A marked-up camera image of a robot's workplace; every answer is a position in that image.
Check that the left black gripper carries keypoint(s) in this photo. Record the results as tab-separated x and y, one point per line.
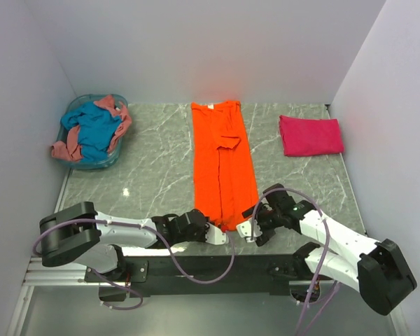
202	238

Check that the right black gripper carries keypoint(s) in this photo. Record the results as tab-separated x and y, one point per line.
260	209

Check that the orange t-shirt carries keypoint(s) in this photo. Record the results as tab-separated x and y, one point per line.
223	172

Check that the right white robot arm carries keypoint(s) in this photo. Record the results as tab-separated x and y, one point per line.
376	269

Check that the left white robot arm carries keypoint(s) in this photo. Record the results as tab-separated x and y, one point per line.
104	253

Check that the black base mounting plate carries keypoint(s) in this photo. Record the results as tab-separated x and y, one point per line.
158	275

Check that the folded magenta t-shirt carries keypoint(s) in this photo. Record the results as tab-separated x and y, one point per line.
310	137

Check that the blue t-shirt in basket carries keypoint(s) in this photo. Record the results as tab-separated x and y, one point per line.
90	130

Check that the transparent teal laundry basket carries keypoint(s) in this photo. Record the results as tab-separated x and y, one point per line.
73	103

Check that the pink t-shirt in basket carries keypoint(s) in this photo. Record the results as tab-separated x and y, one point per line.
64	148

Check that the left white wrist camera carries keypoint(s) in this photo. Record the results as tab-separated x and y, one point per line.
215	236

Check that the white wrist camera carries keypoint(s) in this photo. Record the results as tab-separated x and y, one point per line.
215	236
249	230

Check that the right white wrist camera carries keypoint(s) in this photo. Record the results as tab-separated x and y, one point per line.
249	230

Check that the aluminium rail frame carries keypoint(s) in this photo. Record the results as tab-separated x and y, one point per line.
55	247

